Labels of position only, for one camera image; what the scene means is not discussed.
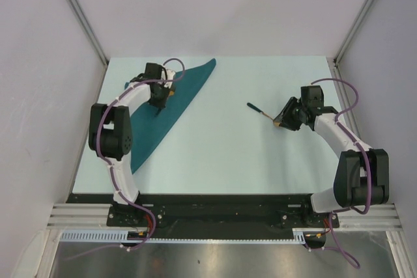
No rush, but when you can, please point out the gold fork green handle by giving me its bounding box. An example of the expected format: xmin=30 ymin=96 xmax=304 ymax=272
xmin=246 ymin=102 xmax=280 ymax=127

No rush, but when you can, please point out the gold spoon green handle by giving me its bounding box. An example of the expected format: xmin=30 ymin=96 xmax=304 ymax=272
xmin=154 ymin=89 xmax=175 ymax=117

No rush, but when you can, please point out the teal cloth napkin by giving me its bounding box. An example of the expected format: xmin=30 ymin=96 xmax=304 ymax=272
xmin=130 ymin=59 xmax=216 ymax=173

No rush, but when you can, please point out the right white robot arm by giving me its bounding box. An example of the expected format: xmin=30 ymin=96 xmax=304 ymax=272
xmin=273 ymin=85 xmax=390 ymax=227

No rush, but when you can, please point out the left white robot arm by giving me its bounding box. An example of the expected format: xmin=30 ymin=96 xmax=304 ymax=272
xmin=88 ymin=63 xmax=180 ymax=226

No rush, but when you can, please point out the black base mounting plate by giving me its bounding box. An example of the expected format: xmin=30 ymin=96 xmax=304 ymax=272
xmin=67 ymin=194 xmax=339 ymax=239

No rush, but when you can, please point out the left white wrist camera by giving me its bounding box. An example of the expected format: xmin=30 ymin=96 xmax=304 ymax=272
xmin=162 ymin=68 xmax=176 ymax=89

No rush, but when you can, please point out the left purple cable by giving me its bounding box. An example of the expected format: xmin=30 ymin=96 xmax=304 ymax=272
xmin=61 ymin=58 xmax=186 ymax=261

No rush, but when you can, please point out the left aluminium frame post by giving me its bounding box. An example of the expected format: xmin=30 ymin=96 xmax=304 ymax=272
xmin=66 ymin=0 xmax=109 ymax=68

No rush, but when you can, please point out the aluminium frame post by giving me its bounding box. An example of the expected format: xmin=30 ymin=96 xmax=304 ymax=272
xmin=333 ymin=0 xmax=377 ymax=66
xmin=66 ymin=0 xmax=109 ymax=68

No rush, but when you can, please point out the white slotted cable duct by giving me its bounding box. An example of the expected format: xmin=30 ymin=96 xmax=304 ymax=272
xmin=59 ymin=229 xmax=329 ymax=245

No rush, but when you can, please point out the aluminium front rail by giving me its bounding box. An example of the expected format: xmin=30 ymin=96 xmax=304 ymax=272
xmin=47 ymin=204 xmax=402 ymax=231

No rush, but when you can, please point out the right aluminium frame post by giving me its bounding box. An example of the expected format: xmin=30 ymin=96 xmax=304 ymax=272
xmin=333 ymin=0 xmax=377 ymax=66

